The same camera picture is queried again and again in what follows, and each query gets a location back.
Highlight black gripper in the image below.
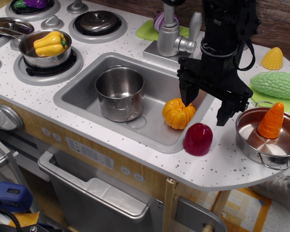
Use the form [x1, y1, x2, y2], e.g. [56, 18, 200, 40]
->
[177, 44, 253, 126]

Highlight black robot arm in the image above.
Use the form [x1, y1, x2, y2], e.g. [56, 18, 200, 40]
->
[177, 0, 261, 126]

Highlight red toy sweet potato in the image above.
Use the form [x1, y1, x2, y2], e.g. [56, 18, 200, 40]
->
[183, 123, 213, 156]

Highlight tall steel pot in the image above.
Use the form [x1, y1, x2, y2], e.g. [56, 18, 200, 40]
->
[95, 66, 145, 122]

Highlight steel pot lid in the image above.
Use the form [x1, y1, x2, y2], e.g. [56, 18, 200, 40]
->
[0, 17, 35, 37]

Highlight orange toy pumpkin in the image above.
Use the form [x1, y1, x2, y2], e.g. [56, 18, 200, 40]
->
[162, 98, 197, 130]

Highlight silver toy faucet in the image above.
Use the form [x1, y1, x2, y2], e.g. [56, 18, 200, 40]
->
[143, 0, 202, 69]

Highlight orange toy carrot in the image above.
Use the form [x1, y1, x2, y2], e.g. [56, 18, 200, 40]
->
[257, 102, 285, 139]

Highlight yellow toy corn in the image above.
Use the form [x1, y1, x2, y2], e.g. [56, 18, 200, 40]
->
[261, 47, 283, 70]

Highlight green toy bitter gourd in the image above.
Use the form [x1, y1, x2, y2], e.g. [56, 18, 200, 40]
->
[250, 72, 290, 100]

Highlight light green mat right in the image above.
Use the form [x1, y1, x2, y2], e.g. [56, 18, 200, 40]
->
[248, 84, 290, 113]

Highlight light green mat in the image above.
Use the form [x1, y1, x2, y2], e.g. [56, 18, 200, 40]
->
[248, 84, 290, 113]
[136, 19, 189, 42]

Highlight light green mat back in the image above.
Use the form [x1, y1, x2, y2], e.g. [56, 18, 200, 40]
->
[136, 19, 189, 42]

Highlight purple toy onion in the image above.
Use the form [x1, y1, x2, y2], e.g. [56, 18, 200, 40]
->
[153, 12, 165, 32]

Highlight back right stove burner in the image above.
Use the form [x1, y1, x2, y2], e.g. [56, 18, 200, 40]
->
[69, 13, 128, 44]

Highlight stove burner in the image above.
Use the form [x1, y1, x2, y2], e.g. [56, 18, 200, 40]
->
[5, 0, 60, 22]
[13, 47, 83, 86]
[69, 13, 128, 44]

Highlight steel lid on burner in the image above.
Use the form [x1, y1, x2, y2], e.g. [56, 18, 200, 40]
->
[78, 11, 119, 32]

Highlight grey oven door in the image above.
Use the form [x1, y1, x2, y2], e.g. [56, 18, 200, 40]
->
[38, 151, 163, 232]

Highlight grey stove knob back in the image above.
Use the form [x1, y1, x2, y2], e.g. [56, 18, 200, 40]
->
[67, 0, 88, 15]

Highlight grey stove knob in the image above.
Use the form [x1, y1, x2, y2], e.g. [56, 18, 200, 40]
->
[41, 15, 64, 30]
[67, 0, 88, 15]

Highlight yellow toy bell pepper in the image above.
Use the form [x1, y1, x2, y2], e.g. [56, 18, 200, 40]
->
[33, 31, 68, 57]

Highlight steel saucepan on burner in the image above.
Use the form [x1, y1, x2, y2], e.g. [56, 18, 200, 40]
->
[18, 30, 72, 68]

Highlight front left stove burner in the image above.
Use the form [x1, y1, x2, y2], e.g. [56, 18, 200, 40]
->
[13, 47, 83, 86]

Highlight back left stove burner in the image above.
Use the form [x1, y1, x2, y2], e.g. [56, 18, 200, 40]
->
[5, 0, 60, 22]

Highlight silver oven dial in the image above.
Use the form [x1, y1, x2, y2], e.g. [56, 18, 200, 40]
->
[0, 105, 23, 131]

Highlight purple toy eggplant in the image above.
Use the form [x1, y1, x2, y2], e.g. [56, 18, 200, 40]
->
[14, 0, 48, 9]

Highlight steel pan with handles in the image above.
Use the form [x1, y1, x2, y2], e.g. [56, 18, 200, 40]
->
[235, 106, 290, 171]

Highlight black cable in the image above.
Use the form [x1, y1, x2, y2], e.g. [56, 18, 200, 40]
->
[0, 207, 22, 232]

